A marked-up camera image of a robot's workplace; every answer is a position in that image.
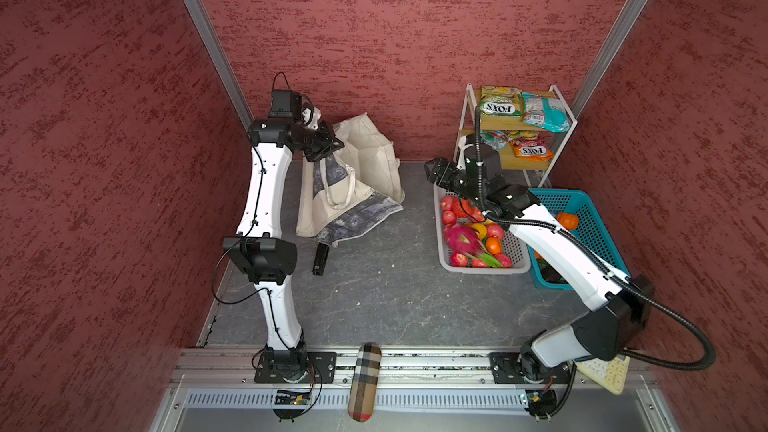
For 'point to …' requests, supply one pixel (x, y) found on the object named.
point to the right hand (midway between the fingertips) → (432, 174)
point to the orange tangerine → (494, 245)
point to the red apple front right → (504, 260)
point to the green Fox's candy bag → (497, 139)
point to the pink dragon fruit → (464, 239)
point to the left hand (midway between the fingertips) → (344, 148)
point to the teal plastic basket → (589, 230)
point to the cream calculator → (609, 374)
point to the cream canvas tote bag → (359, 183)
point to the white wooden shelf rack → (530, 125)
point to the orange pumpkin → (570, 221)
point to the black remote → (321, 259)
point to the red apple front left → (459, 260)
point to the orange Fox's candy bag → (533, 149)
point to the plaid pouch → (364, 381)
